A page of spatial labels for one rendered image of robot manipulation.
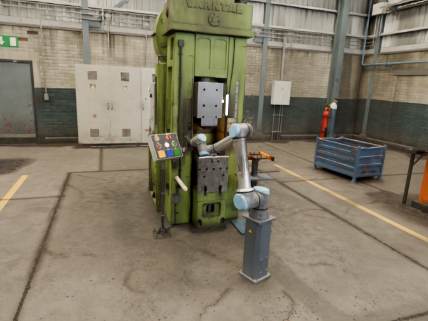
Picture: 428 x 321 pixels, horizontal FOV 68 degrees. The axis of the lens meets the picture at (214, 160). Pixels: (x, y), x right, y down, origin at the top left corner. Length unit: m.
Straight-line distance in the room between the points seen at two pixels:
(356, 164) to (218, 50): 3.84
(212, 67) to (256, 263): 2.22
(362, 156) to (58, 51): 7.65
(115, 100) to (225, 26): 5.38
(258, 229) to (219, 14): 2.39
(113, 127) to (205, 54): 5.41
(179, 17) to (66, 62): 6.06
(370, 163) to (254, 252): 4.44
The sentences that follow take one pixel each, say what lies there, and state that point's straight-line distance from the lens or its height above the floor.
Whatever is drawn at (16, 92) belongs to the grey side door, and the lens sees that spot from 9.70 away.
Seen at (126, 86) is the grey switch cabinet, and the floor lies 1.59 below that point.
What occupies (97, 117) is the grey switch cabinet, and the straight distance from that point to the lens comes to 8.84.
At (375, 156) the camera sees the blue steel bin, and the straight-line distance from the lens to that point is 7.08.
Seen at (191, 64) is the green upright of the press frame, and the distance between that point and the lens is 3.80.
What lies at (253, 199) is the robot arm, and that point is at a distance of 2.74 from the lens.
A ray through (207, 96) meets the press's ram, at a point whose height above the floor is 1.61.
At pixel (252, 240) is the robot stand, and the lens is 2.96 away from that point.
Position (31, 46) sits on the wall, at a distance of 9.61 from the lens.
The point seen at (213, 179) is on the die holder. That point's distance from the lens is 3.83.
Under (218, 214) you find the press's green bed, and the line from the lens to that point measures 4.05.
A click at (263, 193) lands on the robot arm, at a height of 0.84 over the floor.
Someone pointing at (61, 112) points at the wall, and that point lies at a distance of 9.54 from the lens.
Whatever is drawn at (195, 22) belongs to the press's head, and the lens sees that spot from 3.81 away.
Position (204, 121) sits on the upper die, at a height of 1.33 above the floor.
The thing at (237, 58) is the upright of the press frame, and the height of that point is 2.05.
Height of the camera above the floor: 1.74
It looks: 13 degrees down
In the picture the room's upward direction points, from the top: 2 degrees clockwise
